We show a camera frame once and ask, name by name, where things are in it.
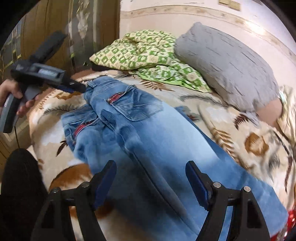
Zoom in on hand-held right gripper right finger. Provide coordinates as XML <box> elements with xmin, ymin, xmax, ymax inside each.
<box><xmin>186</xmin><ymin>161</ymin><xmax>271</xmax><ymax>241</ymax></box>

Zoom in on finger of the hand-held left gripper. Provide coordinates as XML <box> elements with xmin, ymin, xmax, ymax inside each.
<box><xmin>58</xmin><ymin>78</ymin><xmax>87</xmax><ymax>94</ymax></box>
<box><xmin>32</xmin><ymin>31</ymin><xmax>68</xmax><ymax>64</ymax></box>

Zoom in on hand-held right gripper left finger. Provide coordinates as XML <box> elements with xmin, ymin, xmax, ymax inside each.
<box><xmin>30</xmin><ymin>160</ymin><xmax>117</xmax><ymax>241</ymax></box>

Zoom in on blue denim pants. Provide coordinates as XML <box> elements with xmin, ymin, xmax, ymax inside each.
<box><xmin>60</xmin><ymin>76</ymin><xmax>289</xmax><ymax>241</ymax></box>

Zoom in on person's left hand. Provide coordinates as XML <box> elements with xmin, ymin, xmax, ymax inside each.
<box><xmin>0</xmin><ymin>78</ymin><xmax>41</xmax><ymax>118</ymax></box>

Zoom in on wooden wardrobe with glass door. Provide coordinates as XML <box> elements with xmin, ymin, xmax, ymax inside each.
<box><xmin>0</xmin><ymin>0</ymin><xmax>121</xmax><ymax>163</ymax></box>

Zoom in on leaf-printed blanket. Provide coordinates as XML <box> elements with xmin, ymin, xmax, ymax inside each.
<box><xmin>28</xmin><ymin>70</ymin><xmax>296</xmax><ymax>241</ymax></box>

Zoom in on green checkered quilt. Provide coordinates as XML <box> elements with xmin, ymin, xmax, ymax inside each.
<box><xmin>89</xmin><ymin>30</ymin><xmax>212</xmax><ymax>93</ymax></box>

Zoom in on person's black-clothed leg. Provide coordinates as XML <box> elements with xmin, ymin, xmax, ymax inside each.
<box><xmin>0</xmin><ymin>148</ymin><xmax>49</xmax><ymax>241</ymax></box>

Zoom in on red glass bowl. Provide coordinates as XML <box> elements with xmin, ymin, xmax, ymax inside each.
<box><xmin>269</xmin><ymin>209</ymin><xmax>296</xmax><ymax>241</ymax></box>

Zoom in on cream crumpled cloth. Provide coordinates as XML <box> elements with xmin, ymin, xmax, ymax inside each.
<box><xmin>276</xmin><ymin>85</ymin><xmax>296</xmax><ymax>144</ymax></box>

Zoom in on grey pillow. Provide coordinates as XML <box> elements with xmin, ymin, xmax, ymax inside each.
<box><xmin>173</xmin><ymin>22</ymin><xmax>284</xmax><ymax>127</ymax></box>

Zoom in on black cable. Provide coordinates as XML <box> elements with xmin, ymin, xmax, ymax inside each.
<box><xmin>13</xmin><ymin>125</ymin><xmax>22</xmax><ymax>149</ymax></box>

